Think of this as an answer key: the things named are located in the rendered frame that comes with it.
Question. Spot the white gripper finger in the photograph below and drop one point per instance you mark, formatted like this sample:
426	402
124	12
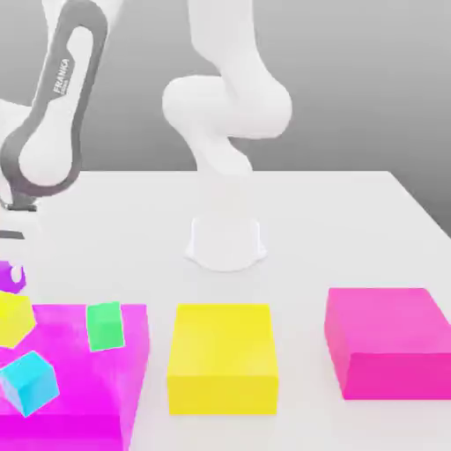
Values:
16	274

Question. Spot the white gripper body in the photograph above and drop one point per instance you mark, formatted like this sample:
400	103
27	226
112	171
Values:
21	222

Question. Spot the small purple cube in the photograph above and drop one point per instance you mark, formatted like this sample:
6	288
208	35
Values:
5	278

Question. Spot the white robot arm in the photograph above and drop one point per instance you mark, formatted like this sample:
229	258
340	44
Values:
225	105

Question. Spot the small yellow cube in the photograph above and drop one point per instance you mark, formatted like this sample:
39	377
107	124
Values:
14	319

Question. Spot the small green cube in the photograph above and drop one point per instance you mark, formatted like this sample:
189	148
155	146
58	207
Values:
105	327

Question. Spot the small cyan cube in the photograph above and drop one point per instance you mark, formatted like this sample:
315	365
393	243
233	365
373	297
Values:
30	382

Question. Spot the large magenta box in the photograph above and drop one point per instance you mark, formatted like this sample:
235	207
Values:
91	387

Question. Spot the large yellow box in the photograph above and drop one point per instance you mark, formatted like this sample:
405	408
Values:
222	352

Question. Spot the large pink box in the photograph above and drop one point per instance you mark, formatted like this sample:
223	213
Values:
387	331

